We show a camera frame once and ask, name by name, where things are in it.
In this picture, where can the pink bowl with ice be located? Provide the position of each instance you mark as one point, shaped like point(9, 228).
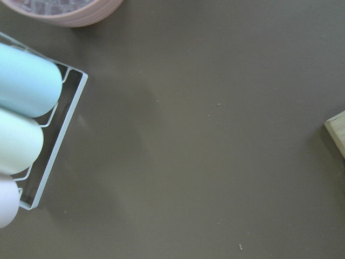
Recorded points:
point(70, 14)

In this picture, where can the light blue cup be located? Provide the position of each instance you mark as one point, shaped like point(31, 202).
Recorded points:
point(30, 85)

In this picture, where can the white cup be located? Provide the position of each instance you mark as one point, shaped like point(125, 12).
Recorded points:
point(21, 142)

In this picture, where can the wooden cutting board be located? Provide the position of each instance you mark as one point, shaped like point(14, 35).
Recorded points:
point(335, 127)

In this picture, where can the pink cup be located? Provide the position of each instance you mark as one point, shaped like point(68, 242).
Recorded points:
point(9, 200)

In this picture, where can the white wire cup rack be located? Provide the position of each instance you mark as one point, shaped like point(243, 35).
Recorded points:
point(32, 181)

